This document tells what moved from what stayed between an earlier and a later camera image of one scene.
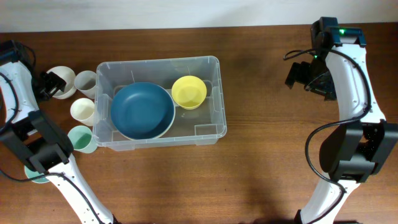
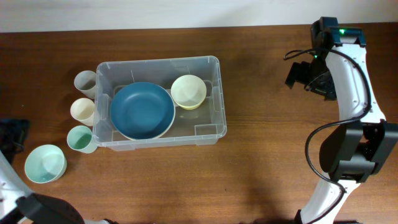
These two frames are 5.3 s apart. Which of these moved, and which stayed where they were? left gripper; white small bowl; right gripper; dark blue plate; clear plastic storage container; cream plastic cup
Moved: white small bowl; left gripper
Stayed: cream plastic cup; right gripper; clear plastic storage container; dark blue plate
